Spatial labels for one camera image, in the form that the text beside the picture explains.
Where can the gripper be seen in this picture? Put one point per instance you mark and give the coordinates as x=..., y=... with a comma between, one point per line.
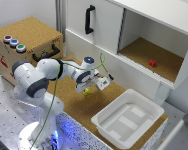
x=86, y=85

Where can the yellow block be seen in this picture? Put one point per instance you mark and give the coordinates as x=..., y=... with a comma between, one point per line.
x=87, y=91

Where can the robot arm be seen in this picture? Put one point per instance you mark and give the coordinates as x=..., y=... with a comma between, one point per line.
x=34, y=83

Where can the pink block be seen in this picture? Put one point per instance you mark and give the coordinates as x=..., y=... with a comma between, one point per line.
x=152, y=62

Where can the white plastic box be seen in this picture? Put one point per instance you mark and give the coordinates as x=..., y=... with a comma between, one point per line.
x=128, y=118

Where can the white sliding door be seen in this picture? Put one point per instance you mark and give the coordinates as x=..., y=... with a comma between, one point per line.
x=97, y=25

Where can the white cabinet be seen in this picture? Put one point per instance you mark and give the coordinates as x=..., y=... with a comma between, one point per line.
x=140, y=43

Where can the wooden drawer box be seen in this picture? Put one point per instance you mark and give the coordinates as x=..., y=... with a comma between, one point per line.
x=25, y=43

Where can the green button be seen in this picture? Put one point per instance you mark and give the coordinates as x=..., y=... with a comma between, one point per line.
x=20, y=47

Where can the blue button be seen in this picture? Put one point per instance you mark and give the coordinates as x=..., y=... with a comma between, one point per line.
x=14, y=42

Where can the red button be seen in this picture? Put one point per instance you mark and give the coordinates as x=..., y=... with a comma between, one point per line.
x=7, y=38

